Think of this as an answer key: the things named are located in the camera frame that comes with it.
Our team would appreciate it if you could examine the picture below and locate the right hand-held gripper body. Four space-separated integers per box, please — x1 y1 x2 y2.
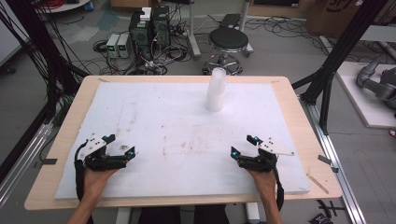
237 136 295 173

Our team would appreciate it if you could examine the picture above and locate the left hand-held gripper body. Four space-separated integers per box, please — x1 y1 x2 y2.
81 133 129 172

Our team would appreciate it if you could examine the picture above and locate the person's right hand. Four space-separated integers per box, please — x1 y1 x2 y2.
247 169 278 201

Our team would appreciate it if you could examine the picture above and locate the person's left hand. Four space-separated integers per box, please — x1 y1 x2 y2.
82 168 120 201

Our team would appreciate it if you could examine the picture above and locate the white table leg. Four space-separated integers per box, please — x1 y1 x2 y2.
245 202 262 224
115 207 133 224

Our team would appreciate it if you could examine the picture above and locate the white foam mat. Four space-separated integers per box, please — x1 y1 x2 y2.
54 81 311 201

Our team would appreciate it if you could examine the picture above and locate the light wooden table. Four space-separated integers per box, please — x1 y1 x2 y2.
23 75 344 211

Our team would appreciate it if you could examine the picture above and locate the stack of clear plastic cups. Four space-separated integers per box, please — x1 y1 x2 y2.
205 66 228 113

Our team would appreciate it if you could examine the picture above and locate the thin wooden stick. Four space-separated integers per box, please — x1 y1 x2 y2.
305 172 330 195

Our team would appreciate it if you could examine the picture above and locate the small black floor device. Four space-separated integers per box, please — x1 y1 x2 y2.
308 212 333 224

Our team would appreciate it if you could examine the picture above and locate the grey bench power supply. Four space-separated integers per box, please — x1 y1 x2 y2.
117 33 133 60
106 33 121 59

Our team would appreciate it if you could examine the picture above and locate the black round stool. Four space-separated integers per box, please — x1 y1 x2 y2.
203 27 250 77

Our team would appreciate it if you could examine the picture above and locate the black computer tower green front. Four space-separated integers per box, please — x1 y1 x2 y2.
128 10 154 62

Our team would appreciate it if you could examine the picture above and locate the white floor board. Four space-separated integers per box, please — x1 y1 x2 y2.
335 61 396 130

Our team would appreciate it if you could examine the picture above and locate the white desk leg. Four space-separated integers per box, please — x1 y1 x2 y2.
186 0 203 61
238 0 254 59

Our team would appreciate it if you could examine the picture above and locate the black flat device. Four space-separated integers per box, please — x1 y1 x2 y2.
219 13 243 30

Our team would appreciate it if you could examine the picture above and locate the small white box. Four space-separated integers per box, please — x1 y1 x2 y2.
139 7 153 22

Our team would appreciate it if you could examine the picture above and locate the round white table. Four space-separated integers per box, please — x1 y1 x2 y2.
35 0 92 14

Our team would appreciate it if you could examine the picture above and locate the cardboard box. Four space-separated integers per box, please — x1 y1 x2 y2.
305 0 396 39

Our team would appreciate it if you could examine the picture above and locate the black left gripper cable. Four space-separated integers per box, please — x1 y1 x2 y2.
73 140 90 202

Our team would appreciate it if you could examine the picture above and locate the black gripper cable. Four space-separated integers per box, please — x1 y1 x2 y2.
73 140 90 202
270 160 286 213

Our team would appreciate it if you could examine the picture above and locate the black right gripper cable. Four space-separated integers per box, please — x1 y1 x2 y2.
270 160 286 213

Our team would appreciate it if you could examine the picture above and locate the aluminium rail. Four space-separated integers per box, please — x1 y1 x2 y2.
299 95 368 224
0 122 54 208

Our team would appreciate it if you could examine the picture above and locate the coiled black cable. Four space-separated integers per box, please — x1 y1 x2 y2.
92 39 108 54

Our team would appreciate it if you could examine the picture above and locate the tangle of floor cables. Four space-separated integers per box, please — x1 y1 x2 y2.
92 27 194 77

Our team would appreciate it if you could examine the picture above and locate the black metal frame with cables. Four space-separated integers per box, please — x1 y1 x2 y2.
0 0 90 185

